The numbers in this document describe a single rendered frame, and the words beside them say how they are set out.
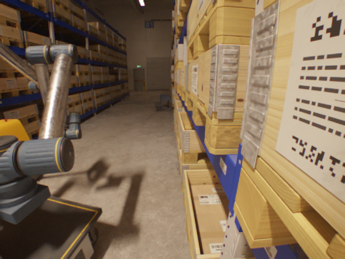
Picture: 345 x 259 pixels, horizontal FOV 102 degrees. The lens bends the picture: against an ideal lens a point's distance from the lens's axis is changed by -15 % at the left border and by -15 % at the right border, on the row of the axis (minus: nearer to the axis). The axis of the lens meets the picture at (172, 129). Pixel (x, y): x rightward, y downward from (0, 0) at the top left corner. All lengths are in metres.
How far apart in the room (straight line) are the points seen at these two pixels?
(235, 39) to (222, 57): 0.06
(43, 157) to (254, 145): 0.96
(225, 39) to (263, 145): 0.35
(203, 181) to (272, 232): 1.33
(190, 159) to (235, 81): 1.17
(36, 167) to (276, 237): 1.02
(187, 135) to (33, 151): 1.11
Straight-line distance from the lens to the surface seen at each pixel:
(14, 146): 1.13
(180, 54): 2.42
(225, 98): 0.51
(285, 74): 0.21
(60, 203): 1.85
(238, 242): 0.59
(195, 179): 1.57
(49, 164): 1.02
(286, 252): 0.36
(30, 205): 1.25
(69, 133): 1.76
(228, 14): 0.54
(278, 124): 0.21
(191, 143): 1.51
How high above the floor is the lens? 1.43
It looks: 18 degrees down
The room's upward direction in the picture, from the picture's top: straight up
